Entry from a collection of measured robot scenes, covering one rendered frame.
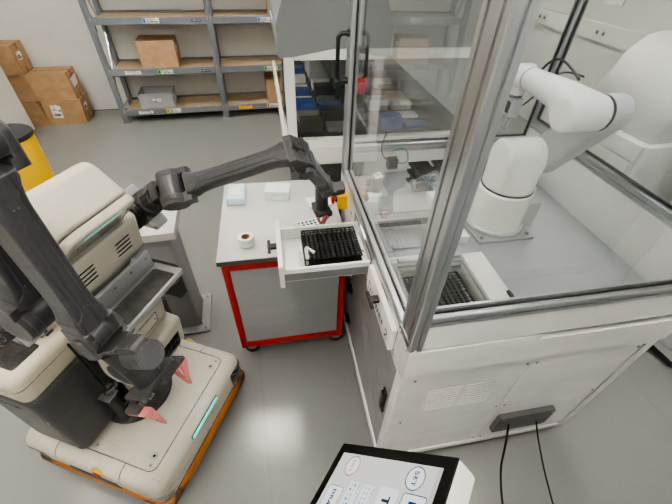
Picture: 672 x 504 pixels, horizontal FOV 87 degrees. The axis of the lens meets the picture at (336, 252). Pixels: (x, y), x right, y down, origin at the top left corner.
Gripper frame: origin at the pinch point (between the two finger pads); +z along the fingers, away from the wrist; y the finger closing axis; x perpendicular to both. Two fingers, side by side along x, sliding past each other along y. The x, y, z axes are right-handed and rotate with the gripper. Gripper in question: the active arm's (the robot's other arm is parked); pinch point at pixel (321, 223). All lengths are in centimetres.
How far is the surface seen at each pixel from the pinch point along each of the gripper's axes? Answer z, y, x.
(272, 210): 5.5, 24.9, 17.1
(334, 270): -6.6, -35.3, 8.4
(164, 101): 66, 367, 66
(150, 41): 2, 368, 62
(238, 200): 2.2, 34.7, 31.6
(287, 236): -4.6, -8.2, 18.6
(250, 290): 26.1, -4.4, 37.9
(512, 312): -27, -85, -22
